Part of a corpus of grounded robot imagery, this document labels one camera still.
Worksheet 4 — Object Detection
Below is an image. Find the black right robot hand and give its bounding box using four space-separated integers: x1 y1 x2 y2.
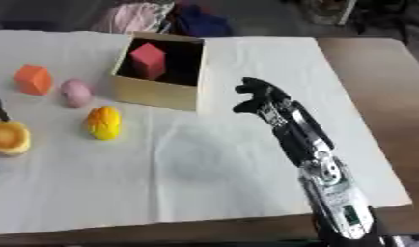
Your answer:
231 76 337 168

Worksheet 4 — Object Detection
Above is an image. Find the yellow toy fruit half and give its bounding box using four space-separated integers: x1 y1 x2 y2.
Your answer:
0 120 33 157

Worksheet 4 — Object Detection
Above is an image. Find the tan cardboard box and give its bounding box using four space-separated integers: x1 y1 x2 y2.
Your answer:
108 30 207 112

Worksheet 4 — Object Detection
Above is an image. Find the orange block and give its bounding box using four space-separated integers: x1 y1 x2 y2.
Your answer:
14 64 54 96

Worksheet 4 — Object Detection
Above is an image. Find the pink toy egg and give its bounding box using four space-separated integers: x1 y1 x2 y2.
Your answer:
59 78 95 109

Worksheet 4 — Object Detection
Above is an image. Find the yellow toy corn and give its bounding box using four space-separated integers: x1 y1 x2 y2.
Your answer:
84 106 124 141

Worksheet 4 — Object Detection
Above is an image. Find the blue bag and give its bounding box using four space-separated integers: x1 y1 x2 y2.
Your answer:
174 4 236 38

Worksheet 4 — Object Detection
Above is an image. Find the black chair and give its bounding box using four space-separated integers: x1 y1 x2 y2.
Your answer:
349 0 419 46

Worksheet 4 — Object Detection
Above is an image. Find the red block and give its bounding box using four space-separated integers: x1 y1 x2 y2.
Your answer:
128 42 168 81

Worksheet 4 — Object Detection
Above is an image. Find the pink bag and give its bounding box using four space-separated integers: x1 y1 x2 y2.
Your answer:
91 1 176 34

